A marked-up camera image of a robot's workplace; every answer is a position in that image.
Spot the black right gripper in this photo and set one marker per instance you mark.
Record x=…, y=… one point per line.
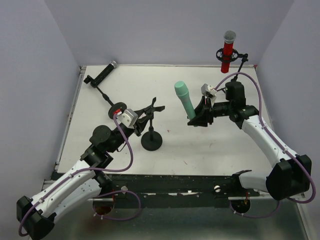
x=208, y=113

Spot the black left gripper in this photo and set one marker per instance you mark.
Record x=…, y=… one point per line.
x=138, y=124

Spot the black round-base stand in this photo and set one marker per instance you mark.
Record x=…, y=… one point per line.
x=151, y=140
x=110, y=100

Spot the teal microphone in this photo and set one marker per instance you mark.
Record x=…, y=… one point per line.
x=182, y=93

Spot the black glitter microphone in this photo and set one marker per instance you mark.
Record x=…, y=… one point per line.
x=105, y=72

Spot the red glitter microphone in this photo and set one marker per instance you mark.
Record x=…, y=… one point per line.
x=227, y=52

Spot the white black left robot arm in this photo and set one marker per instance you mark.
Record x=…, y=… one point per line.
x=87, y=177

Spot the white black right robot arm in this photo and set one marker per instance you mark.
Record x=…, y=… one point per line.
x=291, y=172

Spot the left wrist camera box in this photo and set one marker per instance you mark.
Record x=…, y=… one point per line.
x=128, y=118

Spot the black front mounting rail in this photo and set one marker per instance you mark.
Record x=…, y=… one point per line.
x=125, y=191

